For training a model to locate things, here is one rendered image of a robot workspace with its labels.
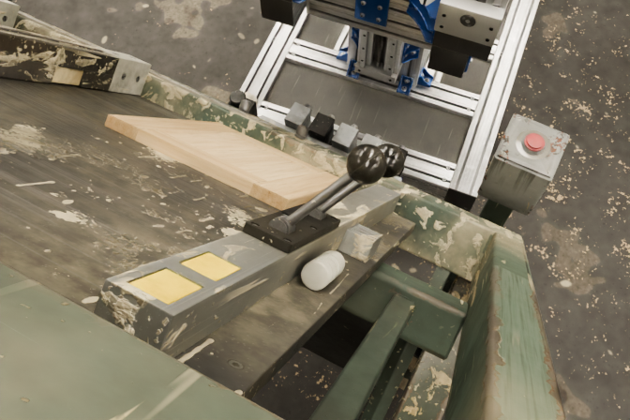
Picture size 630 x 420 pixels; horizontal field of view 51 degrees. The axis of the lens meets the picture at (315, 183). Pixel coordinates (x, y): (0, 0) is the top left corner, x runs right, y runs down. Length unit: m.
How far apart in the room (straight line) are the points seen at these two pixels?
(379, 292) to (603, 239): 1.52
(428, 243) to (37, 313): 1.13
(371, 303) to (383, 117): 1.29
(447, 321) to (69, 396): 0.83
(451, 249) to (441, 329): 0.35
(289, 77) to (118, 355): 2.12
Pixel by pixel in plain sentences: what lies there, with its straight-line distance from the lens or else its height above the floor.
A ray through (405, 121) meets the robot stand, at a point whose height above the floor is 0.21.
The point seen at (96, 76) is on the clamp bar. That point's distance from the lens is 1.35.
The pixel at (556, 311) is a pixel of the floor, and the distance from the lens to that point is 2.29.
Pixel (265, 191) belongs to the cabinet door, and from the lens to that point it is 0.95.
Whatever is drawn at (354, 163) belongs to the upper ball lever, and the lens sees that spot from 0.61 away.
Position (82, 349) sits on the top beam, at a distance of 0.22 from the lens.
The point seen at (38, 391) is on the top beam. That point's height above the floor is 1.90.
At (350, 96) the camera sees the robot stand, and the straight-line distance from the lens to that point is 2.27.
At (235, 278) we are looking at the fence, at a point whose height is 1.61.
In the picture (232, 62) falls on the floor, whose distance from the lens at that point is 2.64.
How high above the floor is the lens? 2.08
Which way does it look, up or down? 63 degrees down
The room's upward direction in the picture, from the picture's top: 1 degrees counter-clockwise
